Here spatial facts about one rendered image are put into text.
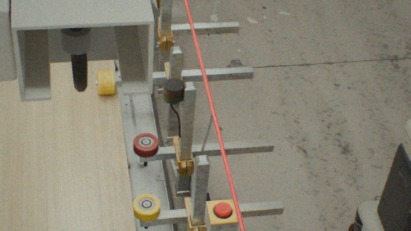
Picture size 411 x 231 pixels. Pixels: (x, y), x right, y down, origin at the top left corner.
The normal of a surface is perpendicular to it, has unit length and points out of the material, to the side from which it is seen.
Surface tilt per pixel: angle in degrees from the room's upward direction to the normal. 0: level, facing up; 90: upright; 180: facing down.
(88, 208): 0
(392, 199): 90
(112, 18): 0
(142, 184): 0
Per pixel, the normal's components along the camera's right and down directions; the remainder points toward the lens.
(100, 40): 0.16, 0.69
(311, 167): 0.06, -0.72
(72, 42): -0.10, 0.69
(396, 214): -0.98, 0.07
